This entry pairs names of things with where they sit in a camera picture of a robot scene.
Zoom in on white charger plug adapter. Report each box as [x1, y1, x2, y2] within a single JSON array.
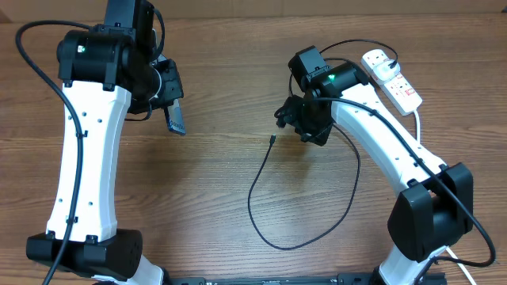
[[373, 61, 401, 82]]

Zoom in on blue Samsung smartphone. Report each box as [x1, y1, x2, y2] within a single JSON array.
[[163, 99, 186, 135]]

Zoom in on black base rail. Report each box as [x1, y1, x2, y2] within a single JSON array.
[[166, 271, 448, 285]]

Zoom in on black USB charging cable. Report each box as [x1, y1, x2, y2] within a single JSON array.
[[247, 38, 399, 252]]

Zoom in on white power strip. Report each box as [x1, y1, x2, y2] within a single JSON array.
[[361, 49, 422, 116]]

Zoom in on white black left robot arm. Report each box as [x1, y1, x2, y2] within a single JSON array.
[[25, 0, 186, 284]]

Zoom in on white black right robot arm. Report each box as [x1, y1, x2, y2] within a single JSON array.
[[275, 47, 473, 284]]

